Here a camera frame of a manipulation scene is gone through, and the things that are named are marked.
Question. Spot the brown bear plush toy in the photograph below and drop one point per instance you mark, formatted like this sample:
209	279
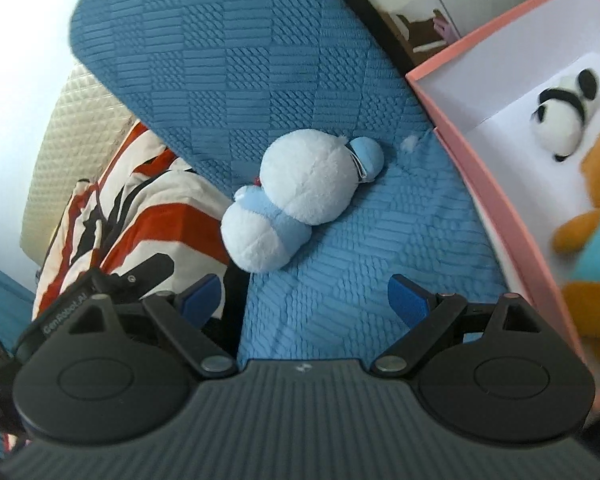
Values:
595	260

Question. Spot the beige quilted headboard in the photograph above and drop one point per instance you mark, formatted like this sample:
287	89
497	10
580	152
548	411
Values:
75	160

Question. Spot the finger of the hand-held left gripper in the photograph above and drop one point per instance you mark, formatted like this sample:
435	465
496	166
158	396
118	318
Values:
150	267

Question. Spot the blue textured floor seat cushion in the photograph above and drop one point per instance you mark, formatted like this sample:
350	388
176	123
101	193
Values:
240	85

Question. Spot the small panda plush toy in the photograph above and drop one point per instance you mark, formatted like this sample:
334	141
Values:
562	120

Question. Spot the red black striped blanket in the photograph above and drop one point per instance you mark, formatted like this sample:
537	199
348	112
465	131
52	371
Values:
150	220

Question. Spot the pink cardboard box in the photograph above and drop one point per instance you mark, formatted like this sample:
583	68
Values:
480	170

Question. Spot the teal blue sheet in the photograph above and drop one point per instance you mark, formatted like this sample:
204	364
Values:
0	280

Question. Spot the white chair with black frame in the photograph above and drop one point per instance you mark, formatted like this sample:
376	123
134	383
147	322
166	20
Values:
375	5

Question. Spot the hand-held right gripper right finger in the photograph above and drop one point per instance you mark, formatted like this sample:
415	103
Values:
407	300

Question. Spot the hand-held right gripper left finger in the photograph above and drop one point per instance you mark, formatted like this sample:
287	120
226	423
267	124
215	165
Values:
200	297

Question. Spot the white and blue plush toy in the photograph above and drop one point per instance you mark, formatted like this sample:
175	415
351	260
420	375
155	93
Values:
300	185

